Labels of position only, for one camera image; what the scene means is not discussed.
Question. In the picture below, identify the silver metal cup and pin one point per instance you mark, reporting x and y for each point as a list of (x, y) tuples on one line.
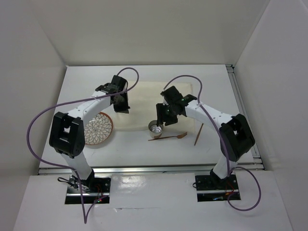
[(155, 129)]

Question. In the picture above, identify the cream cloth placemat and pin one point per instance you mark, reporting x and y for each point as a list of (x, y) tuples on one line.
[(142, 100)]

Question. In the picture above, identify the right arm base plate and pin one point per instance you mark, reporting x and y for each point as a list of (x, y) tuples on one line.
[(208, 191)]

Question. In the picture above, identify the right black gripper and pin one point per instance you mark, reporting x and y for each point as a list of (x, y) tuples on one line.
[(160, 111)]

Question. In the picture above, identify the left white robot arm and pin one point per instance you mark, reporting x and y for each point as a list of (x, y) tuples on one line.
[(67, 130)]

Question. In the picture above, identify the copper knife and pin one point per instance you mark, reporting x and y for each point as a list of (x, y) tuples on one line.
[(198, 134)]

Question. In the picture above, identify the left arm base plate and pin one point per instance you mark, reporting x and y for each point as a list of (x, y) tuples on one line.
[(99, 192)]

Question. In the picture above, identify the aluminium front rail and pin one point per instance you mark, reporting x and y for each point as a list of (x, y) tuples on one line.
[(144, 170)]

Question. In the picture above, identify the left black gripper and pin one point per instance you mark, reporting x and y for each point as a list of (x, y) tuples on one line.
[(123, 109)]

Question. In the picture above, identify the floral patterned ceramic plate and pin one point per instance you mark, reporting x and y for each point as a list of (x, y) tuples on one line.
[(98, 129)]

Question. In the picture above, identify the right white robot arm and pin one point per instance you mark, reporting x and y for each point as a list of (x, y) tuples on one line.
[(234, 133)]

